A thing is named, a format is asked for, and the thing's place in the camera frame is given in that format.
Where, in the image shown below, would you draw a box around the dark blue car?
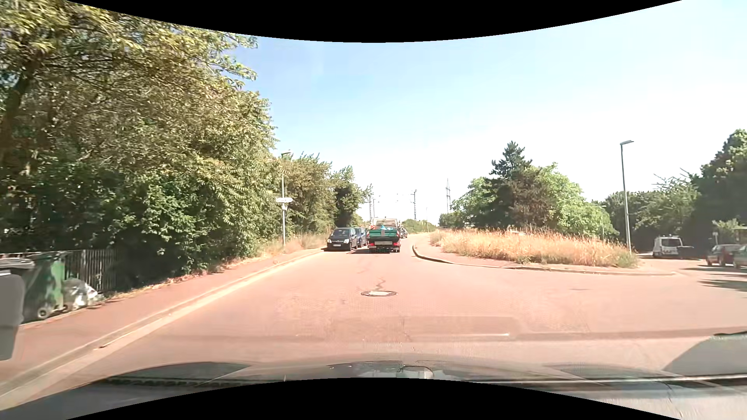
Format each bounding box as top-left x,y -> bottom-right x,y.
326,227 -> 359,252

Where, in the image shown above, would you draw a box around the group of green trees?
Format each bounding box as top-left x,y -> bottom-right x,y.
439,140 -> 619,241

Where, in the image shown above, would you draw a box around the trees behind parked cars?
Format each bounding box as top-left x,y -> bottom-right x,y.
601,129 -> 747,253

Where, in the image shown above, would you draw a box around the grey rubbish bag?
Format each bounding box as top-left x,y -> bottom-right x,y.
61,278 -> 105,312

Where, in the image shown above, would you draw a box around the row of pylons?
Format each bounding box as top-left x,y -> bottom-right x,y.
366,178 -> 453,224

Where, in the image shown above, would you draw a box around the dry grass patch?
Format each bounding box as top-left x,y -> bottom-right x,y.
430,228 -> 639,269

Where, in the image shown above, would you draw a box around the dark metal fence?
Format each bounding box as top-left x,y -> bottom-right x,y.
0,247 -> 119,294

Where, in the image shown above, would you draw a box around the row of green trees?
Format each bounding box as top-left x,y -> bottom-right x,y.
0,0 -> 372,292

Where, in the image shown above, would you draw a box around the tall grey lamp post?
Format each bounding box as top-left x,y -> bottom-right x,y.
619,139 -> 635,253

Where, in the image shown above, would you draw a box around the red car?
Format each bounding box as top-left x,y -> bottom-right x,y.
705,244 -> 743,268

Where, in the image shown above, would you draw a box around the white van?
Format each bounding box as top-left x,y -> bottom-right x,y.
652,235 -> 684,260

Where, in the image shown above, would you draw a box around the green flatbed truck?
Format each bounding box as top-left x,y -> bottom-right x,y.
366,218 -> 402,254

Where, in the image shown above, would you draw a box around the reddish paved road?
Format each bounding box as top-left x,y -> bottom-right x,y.
0,233 -> 747,409

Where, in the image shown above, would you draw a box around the grey bin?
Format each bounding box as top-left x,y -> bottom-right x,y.
0,257 -> 36,362

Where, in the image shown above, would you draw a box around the lamp post with sign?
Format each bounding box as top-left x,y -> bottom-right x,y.
275,152 -> 294,249

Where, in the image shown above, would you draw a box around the car's own bonnet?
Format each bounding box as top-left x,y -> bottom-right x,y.
0,352 -> 747,420

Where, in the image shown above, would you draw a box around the pavement round grass patch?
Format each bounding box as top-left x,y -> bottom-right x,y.
412,233 -> 678,277

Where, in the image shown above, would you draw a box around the reddish pavement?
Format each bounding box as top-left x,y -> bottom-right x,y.
0,248 -> 323,393

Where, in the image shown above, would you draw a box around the green wheeled bin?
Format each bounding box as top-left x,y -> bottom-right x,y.
20,251 -> 67,323

